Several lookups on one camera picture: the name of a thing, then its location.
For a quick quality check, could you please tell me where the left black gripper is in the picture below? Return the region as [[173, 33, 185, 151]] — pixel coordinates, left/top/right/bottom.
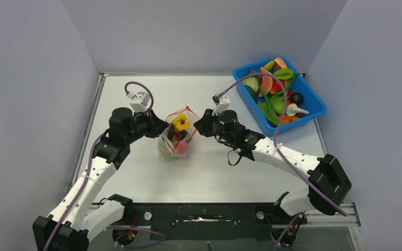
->
[[125, 108, 169, 144]]

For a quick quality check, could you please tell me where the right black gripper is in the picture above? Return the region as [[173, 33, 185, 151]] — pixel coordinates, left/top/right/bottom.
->
[[195, 108, 235, 144]]

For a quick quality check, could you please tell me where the dark purple toy eggplant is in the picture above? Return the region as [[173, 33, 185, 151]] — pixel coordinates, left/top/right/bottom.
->
[[166, 123, 175, 141]]

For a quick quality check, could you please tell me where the green toy cabbage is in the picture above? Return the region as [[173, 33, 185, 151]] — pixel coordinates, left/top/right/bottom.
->
[[158, 142, 175, 159]]

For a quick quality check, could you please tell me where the clear zip top bag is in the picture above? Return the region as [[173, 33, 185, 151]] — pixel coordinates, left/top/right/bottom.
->
[[159, 104, 199, 158]]

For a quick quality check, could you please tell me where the yellow toy bell pepper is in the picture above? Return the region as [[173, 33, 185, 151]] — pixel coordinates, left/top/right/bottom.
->
[[171, 113, 191, 132]]

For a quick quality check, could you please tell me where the toy peach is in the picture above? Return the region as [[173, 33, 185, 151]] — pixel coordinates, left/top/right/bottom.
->
[[174, 141, 189, 157]]

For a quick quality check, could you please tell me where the green toy lettuce ball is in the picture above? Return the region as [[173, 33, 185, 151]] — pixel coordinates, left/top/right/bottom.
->
[[272, 101, 286, 116]]

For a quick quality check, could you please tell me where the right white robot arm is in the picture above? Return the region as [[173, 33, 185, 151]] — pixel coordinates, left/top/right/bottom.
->
[[194, 109, 352, 223]]

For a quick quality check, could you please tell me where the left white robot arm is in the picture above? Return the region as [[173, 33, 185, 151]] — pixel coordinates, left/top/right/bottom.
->
[[32, 107, 169, 250]]

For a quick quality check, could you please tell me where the toy watermelon slice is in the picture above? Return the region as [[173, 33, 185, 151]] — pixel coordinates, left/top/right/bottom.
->
[[259, 75, 273, 97]]

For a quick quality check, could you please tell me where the red toy strawberry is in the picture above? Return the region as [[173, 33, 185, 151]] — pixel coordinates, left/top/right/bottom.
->
[[270, 80, 282, 95]]

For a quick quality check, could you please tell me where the white toy mushroom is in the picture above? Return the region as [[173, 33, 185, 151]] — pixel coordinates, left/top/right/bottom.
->
[[286, 103, 309, 117]]

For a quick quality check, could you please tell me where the green toy leaf vegetable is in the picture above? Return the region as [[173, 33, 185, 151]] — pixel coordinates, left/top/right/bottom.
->
[[273, 68, 295, 81]]

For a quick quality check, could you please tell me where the black toy plum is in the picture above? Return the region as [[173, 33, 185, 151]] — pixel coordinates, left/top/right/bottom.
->
[[289, 93, 304, 105]]

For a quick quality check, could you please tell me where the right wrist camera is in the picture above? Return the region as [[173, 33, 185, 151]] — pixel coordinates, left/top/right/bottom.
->
[[213, 94, 231, 116]]

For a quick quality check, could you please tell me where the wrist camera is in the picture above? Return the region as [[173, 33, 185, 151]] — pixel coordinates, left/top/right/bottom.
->
[[127, 92, 151, 112], [213, 94, 231, 116]]

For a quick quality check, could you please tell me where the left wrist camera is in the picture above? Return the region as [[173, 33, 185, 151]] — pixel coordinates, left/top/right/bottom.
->
[[127, 92, 151, 112]]

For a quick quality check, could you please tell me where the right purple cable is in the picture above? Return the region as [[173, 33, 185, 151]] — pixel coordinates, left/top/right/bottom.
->
[[216, 73, 348, 218]]

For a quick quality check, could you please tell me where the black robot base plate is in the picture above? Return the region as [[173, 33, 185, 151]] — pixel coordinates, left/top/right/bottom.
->
[[116, 202, 292, 241]]

